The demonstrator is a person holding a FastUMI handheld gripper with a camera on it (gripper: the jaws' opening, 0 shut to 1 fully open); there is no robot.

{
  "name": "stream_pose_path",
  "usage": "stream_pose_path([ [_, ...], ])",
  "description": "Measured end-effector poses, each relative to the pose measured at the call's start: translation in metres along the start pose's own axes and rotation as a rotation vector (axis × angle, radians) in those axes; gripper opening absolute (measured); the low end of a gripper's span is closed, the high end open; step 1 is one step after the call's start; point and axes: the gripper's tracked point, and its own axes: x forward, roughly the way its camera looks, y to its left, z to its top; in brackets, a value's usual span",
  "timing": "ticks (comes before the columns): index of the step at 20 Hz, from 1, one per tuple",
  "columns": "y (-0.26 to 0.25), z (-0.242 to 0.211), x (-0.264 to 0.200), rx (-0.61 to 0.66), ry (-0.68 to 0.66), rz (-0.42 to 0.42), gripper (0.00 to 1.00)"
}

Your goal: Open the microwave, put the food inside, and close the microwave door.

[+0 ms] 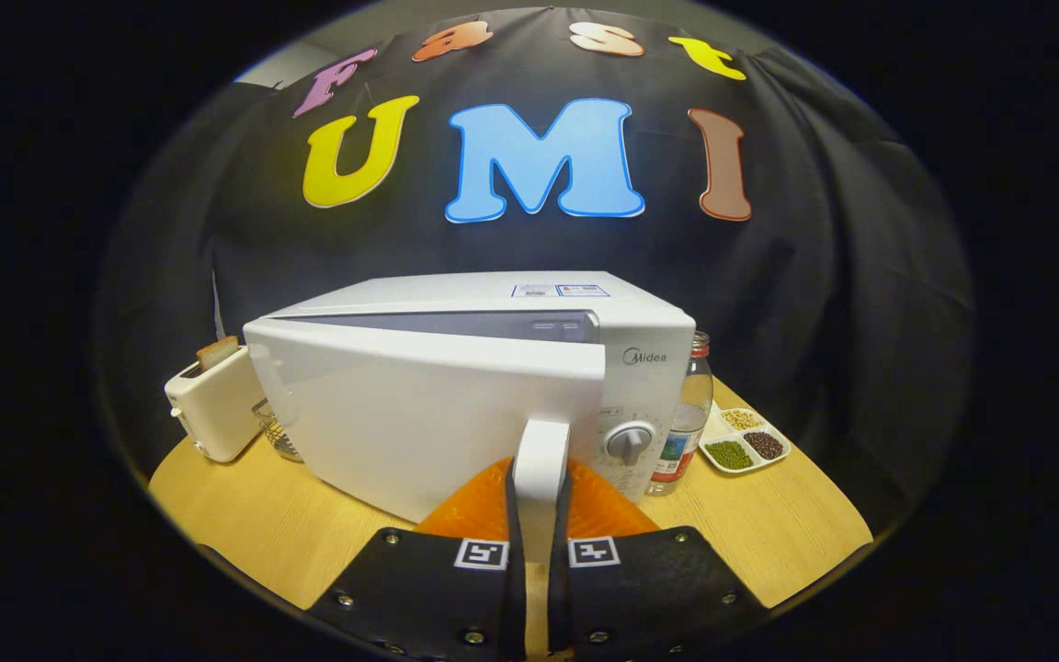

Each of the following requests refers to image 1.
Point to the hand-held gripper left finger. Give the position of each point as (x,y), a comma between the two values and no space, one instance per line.
(515,588)

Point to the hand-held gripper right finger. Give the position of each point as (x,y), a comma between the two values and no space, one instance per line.
(559,598)

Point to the white microwave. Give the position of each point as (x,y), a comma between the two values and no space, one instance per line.
(419,414)

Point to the clear plastic water bottle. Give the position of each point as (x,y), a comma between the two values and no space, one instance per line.
(681,441)

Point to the white divided bean dish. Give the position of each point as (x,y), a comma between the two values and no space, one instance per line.
(716,430)

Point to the cream toaster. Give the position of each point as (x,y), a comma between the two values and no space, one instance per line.
(217,409)

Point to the brown toast slice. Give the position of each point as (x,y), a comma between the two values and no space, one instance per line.
(217,354)

